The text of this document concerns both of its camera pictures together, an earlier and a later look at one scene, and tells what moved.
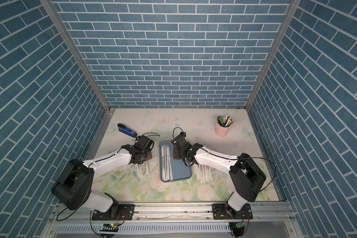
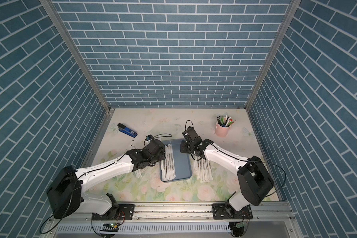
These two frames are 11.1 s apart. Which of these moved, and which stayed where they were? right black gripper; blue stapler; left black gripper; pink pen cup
Moved: right black gripper; left black gripper
Stayed: pink pen cup; blue stapler
